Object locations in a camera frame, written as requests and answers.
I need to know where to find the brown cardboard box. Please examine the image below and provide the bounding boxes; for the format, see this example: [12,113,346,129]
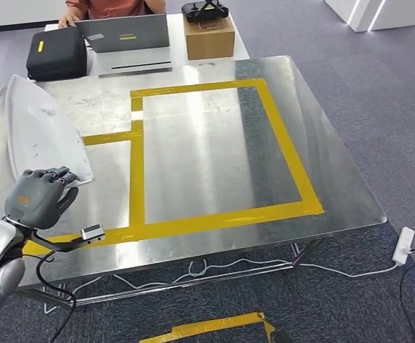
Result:
[183,16,236,61]

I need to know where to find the yellow floor tape mark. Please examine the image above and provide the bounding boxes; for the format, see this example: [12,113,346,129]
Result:
[138,311,276,343]

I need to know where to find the person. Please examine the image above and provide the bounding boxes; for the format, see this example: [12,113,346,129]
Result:
[57,0,167,29]

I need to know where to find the black zipped carry case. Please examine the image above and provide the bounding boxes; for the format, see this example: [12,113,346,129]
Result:
[26,26,88,83]

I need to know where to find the white power strip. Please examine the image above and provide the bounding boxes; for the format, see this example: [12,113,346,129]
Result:
[391,227,415,267]

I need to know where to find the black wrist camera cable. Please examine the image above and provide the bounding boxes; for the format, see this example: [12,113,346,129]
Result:
[35,251,77,343]

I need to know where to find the white curved plastic panel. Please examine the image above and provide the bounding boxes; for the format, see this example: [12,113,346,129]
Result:
[5,74,94,187]

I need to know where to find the black power cable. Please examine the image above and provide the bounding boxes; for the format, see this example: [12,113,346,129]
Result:
[399,248,415,343]

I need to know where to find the stainless steel workbench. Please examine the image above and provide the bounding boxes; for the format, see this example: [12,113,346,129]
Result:
[0,56,388,309]

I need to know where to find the white lit platform block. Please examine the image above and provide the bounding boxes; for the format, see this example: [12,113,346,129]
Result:
[323,0,415,33]

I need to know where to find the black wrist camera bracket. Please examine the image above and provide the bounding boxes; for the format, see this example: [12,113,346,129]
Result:
[31,228,106,253]

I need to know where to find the black remote controller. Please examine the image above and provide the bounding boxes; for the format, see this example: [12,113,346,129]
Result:
[181,0,230,24]

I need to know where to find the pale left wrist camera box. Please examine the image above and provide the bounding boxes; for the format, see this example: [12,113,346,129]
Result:
[81,224,106,243]

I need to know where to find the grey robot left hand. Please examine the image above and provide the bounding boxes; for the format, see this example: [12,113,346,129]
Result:
[4,165,81,231]

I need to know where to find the grey laptop computer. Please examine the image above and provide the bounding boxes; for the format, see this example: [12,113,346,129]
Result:
[74,14,174,78]

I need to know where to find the white power cable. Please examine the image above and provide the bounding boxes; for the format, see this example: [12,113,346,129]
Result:
[43,257,400,316]

